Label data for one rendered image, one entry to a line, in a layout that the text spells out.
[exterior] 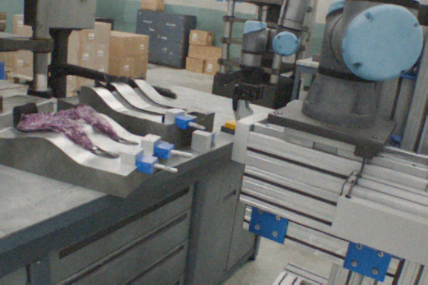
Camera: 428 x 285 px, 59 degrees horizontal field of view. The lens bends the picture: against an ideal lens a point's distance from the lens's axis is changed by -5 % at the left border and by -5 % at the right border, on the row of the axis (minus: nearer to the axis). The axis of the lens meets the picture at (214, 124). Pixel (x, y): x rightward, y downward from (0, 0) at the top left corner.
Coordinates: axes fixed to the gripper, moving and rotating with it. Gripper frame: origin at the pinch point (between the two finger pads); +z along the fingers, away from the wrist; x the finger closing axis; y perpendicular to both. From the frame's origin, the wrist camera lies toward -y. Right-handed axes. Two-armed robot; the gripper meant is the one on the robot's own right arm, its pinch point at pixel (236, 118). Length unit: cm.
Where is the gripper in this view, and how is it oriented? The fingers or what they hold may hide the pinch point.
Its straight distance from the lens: 144.4
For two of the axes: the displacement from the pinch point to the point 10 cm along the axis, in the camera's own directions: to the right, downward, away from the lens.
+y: 8.4, 2.5, -4.8
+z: -1.2, 9.5, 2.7
